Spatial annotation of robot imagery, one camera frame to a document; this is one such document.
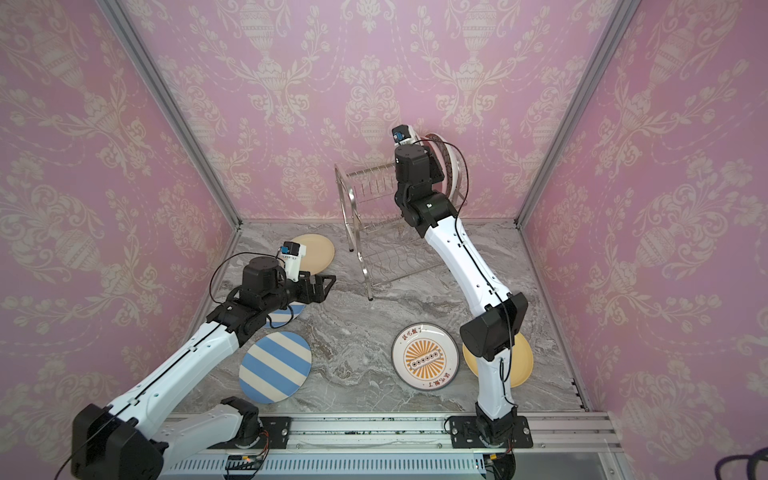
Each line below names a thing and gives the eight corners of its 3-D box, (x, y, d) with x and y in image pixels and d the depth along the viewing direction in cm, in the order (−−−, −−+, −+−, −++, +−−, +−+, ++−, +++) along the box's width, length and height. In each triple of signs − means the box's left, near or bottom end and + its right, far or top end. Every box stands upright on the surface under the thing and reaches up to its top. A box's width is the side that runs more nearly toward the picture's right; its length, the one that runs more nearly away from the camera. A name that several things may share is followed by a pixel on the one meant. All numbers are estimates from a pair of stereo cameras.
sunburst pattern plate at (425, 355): (391, 389, 83) (391, 387, 81) (391, 325, 95) (391, 322, 93) (464, 389, 83) (465, 387, 81) (454, 325, 95) (456, 322, 93)
